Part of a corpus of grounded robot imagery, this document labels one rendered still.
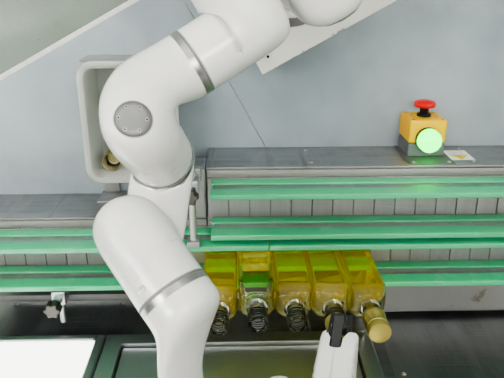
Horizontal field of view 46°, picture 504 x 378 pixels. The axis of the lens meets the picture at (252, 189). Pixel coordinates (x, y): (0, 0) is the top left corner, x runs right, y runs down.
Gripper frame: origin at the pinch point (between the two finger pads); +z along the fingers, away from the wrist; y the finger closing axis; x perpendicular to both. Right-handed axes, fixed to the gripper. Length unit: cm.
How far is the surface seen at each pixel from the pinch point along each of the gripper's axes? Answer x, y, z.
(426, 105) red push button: -10.7, 24.8, 40.1
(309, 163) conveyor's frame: 9.2, 15.4, 29.8
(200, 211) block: 27.7, 7.4, 22.1
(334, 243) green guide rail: 3.3, 4.1, 21.1
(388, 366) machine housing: -7.7, -15.1, 14.7
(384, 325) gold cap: -6.0, 1.2, 2.3
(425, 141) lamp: -11.0, 19.2, 35.6
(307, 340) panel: 6.5, -12.1, 14.7
